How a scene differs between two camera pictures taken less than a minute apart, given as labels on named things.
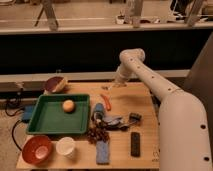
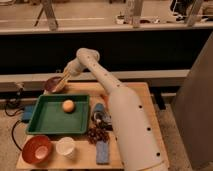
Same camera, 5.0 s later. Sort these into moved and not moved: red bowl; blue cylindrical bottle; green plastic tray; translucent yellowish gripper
Moved: translucent yellowish gripper
Not moved: green plastic tray; red bowl; blue cylindrical bottle
